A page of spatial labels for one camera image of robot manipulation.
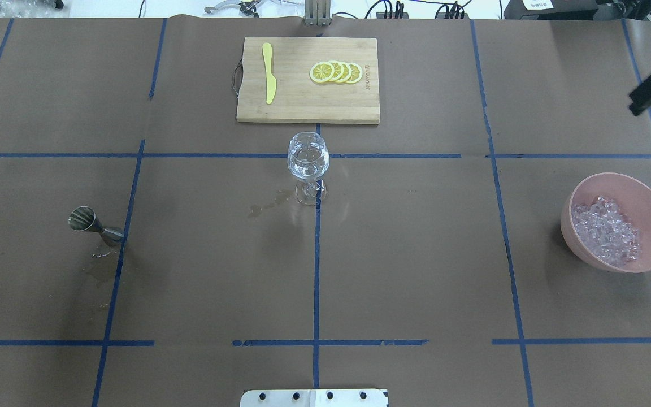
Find steel cocktail jigger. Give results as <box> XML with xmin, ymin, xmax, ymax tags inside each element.
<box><xmin>67</xmin><ymin>206</ymin><xmax>124</xmax><ymax>246</ymax></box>

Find wooden cutting board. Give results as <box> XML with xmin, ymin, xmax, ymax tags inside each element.
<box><xmin>237</xmin><ymin>36</ymin><xmax>381</xmax><ymax>125</ymax></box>

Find black box with label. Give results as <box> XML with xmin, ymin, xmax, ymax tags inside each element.
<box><xmin>503</xmin><ymin>1</ymin><xmax>598</xmax><ymax>21</ymax></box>

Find clear ice cube pile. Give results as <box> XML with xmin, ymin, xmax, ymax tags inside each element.
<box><xmin>571</xmin><ymin>196</ymin><xmax>643</xmax><ymax>268</ymax></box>

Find pink plastic bowl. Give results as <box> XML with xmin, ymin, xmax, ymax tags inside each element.
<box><xmin>560</xmin><ymin>172</ymin><xmax>651</xmax><ymax>273</ymax></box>

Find clear wine glass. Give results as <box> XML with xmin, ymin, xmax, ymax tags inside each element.
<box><xmin>287</xmin><ymin>132</ymin><xmax>330</xmax><ymax>206</ymax></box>

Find yellow plastic knife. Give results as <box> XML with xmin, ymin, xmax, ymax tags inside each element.
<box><xmin>262</xmin><ymin>43</ymin><xmax>278</xmax><ymax>104</ymax></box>

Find aluminium frame post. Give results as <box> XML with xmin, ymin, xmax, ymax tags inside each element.
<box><xmin>304</xmin><ymin>0</ymin><xmax>332</xmax><ymax>26</ymax></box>

